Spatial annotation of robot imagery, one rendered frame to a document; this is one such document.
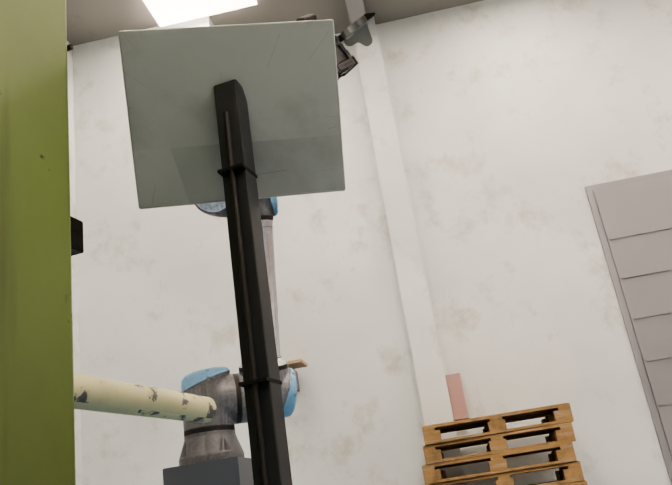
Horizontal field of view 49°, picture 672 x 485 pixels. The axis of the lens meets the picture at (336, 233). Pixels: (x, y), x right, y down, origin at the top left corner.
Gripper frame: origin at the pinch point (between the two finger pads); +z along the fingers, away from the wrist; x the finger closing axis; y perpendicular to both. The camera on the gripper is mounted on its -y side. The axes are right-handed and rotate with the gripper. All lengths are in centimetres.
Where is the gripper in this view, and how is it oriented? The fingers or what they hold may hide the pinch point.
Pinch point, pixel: (353, 18)
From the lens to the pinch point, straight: 160.6
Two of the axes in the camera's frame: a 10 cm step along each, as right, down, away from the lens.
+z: 5.5, -3.4, -7.6
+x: -6.2, 4.5, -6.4
